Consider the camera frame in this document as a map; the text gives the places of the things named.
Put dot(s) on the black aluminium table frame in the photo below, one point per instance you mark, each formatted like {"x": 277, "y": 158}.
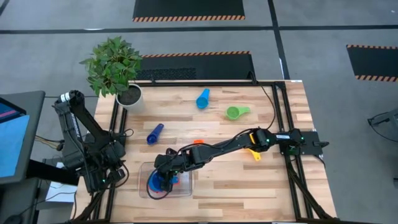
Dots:
{"x": 202, "y": 84}

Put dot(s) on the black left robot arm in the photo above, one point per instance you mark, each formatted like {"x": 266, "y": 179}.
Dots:
{"x": 77, "y": 124}

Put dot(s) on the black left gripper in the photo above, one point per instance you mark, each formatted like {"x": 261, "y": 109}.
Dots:
{"x": 115, "y": 175}

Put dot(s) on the orange measuring cup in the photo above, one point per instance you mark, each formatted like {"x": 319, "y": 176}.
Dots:
{"x": 199, "y": 141}

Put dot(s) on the yellow measuring cup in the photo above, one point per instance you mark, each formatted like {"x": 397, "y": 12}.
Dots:
{"x": 255, "y": 155}

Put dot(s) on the cyan measuring cup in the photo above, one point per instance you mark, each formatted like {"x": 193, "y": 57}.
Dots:
{"x": 202, "y": 102}

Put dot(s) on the white paper sheets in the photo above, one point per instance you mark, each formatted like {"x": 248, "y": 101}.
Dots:
{"x": 59, "y": 191}

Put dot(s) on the black desk beam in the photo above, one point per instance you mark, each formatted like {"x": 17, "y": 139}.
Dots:
{"x": 46, "y": 172}

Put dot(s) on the white plant pot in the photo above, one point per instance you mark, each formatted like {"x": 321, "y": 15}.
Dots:
{"x": 130, "y": 97}

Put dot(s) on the medium blue measuring cup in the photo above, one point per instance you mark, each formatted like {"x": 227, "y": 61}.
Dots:
{"x": 154, "y": 184}

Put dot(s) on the grey computer monitor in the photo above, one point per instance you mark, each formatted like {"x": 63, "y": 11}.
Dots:
{"x": 35, "y": 124}

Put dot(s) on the green leafy plant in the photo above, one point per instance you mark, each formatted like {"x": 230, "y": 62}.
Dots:
{"x": 112, "y": 65}

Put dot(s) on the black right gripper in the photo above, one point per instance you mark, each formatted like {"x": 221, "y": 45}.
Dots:
{"x": 174, "y": 161}

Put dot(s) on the small dark blue measuring cup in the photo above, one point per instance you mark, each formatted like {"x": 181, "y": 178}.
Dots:
{"x": 152, "y": 138}

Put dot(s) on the green measuring cup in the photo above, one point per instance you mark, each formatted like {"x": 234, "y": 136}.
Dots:
{"x": 233, "y": 112}

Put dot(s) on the black mat with hazard stripe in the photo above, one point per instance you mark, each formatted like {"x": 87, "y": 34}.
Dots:
{"x": 217, "y": 67}
{"x": 186, "y": 7}
{"x": 373, "y": 60}

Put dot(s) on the clear plastic bin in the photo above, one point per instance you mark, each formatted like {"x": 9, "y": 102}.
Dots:
{"x": 185, "y": 186}

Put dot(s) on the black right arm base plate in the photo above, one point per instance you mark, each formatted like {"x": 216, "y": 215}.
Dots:
{"x": 314, "y": 143}

